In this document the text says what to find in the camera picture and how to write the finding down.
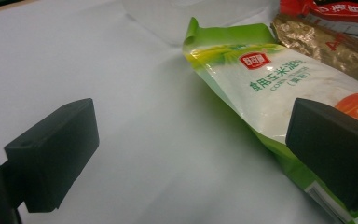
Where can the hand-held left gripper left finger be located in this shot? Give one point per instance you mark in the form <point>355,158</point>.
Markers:
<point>52,155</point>

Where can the green and white pouch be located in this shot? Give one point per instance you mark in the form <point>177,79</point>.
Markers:
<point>261,93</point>

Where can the gold foil packet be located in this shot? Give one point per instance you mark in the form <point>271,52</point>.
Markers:
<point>329,53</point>

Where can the white table sheet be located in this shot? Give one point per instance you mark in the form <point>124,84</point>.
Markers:
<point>105,62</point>

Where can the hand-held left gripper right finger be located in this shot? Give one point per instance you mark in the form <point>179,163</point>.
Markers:
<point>332,152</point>

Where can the red and black packet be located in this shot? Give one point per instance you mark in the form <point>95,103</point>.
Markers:
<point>338,12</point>

